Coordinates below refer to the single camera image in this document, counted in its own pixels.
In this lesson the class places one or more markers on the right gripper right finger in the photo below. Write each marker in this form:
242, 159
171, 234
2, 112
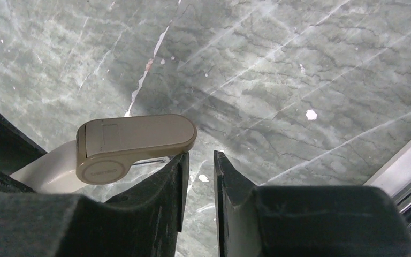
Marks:
304, 220

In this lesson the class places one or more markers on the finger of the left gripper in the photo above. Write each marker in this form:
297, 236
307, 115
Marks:
16, 151

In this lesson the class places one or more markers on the small beige stapler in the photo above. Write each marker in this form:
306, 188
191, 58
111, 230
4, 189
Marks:
105, 150

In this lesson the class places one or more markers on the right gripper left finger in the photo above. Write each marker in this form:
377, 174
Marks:
142, 221

